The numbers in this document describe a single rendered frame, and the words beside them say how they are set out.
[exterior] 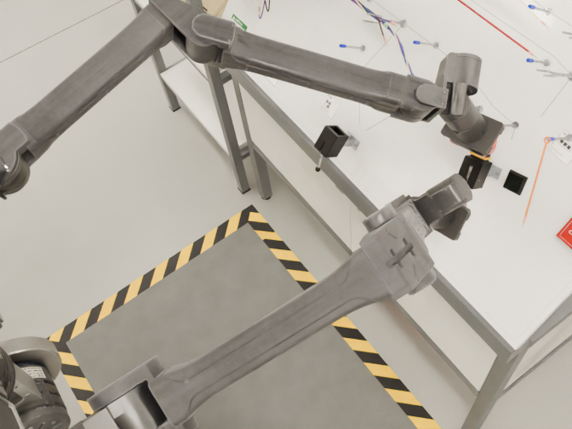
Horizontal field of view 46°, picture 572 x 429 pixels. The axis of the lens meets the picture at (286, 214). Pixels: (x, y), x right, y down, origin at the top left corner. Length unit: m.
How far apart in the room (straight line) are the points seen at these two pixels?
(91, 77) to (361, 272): 0.57
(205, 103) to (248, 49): 1.57
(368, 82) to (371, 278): 0.49
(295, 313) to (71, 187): 2.24
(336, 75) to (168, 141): 1.85
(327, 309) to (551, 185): 0.74
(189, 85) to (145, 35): 1.65
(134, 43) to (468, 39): 0.70
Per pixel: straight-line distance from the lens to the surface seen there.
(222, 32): 1.13
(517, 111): 1.44
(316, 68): 1.16
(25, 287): 2.78
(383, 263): 0.76
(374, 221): 0.84
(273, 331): 0.79
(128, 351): 2.52
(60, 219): 2.88
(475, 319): 1.53
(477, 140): 1.30
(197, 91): 2.76
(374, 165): 1.62
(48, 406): 1.23
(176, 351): 2.47
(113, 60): 1.14
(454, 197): 1.23
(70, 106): 1.12
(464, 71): 1.24
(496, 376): 1.78
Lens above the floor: 2.26
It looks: 58 degrees down
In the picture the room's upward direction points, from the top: 10 degrees counter-clockwise
